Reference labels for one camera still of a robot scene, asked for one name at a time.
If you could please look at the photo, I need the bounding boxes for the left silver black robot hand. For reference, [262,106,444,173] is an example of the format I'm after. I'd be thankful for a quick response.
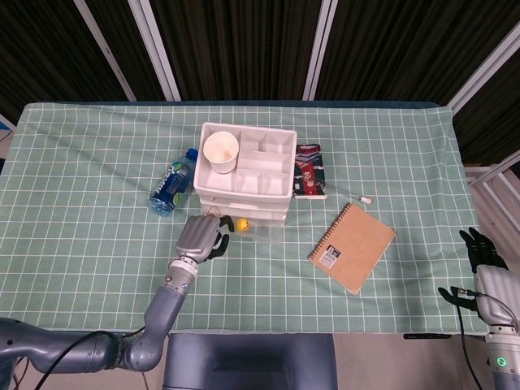
[175,214,236,263]

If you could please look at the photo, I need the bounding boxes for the white paper cup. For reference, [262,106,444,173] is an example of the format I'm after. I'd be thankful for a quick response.
[202,131,240,175]

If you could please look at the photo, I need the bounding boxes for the white frame post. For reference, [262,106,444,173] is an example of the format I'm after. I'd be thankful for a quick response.
[128,0,182,102]
[448,30,520,115]
[72,0,137,102]
[302,0,339,102]

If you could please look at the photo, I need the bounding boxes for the white pen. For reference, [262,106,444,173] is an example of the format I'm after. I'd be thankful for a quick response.
[324,186,374,206]

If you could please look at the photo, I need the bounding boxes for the clear plastic storage bin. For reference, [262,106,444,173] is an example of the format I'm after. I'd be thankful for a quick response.
[201,205,286,245]

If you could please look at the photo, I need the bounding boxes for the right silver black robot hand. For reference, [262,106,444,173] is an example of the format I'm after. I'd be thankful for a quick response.
[437,227,520,325]

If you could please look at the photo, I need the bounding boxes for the grey-blue robot torso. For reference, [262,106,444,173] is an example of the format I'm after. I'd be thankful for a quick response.
[162,333,338,390]

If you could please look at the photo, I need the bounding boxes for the black right hand cable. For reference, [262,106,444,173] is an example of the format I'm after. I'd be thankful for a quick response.
[448,286,519,390]

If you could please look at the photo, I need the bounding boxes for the aluminium extrusion rack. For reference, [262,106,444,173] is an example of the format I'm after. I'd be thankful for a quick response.
[465,149,520,223]

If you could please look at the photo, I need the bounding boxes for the red black snack packet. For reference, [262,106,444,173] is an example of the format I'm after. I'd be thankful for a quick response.
[292,143,329,201]

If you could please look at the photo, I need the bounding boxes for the kraft spiral notebook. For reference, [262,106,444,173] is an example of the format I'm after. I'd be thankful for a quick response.
[307,201,397,297]

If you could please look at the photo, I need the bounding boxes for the blue plastic water bottle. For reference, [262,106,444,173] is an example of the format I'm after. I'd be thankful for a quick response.
[147,148,200,216]

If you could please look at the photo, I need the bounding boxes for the green checkered tablecloth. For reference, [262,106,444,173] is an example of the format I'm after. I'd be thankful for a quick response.
[0,101,491,336]

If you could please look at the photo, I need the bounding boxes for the white plastic drawer organizer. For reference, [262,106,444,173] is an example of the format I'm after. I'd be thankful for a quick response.
[193,120,297,228]

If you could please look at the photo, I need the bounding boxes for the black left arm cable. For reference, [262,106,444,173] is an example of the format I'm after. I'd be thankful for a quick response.
[34,329,145,390]

